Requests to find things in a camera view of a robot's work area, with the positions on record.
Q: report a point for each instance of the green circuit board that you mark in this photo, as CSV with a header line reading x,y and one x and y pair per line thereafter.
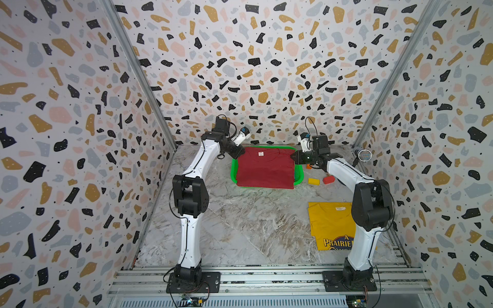
x,y
193,301
356,301

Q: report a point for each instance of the aluminium rail frame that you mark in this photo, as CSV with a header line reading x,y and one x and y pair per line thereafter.
x,y
274,286

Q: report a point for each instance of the yellow printed folded t-shirt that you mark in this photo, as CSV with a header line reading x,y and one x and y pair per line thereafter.
x,y
332,225

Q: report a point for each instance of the green plastic basket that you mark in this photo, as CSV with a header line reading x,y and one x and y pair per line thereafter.
x,y
265,184

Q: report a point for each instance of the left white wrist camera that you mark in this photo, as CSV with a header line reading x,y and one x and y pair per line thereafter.
x,y
243,135

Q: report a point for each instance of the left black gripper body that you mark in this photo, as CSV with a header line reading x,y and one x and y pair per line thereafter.
x,y
232,149

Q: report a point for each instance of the red t-shirt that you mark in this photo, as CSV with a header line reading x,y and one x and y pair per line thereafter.
x,y
265,167

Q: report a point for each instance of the red wooden block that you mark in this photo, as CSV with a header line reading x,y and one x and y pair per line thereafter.
x,y
328,180

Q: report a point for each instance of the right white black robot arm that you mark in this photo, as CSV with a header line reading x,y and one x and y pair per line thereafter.
x,y
372,206

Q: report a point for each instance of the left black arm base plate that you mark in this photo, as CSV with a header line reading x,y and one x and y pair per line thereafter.
x,y
206,282

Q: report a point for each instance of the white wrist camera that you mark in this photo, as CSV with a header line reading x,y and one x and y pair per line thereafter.
x,y
304,139
243,135

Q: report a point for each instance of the black stand with round gauge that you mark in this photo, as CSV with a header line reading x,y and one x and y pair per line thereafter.
x,y
361,155

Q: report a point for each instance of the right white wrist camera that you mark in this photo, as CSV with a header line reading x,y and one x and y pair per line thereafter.
x,y
304,139

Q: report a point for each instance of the yellow wooden block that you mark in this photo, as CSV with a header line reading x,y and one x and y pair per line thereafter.
x,y
313,181

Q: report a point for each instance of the left green circuit board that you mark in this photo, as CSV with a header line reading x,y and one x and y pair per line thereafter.
x,y
193,301

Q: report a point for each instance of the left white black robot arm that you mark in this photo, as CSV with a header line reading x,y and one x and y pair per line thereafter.
x,y
191,198

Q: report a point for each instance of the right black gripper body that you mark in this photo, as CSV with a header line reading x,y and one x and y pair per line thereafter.
x,y
307,158

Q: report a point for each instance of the right green circuit board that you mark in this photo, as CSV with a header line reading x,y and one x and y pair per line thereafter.
x,y
356,301

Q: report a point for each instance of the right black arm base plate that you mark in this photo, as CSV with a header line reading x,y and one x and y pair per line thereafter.
x,y
341,281

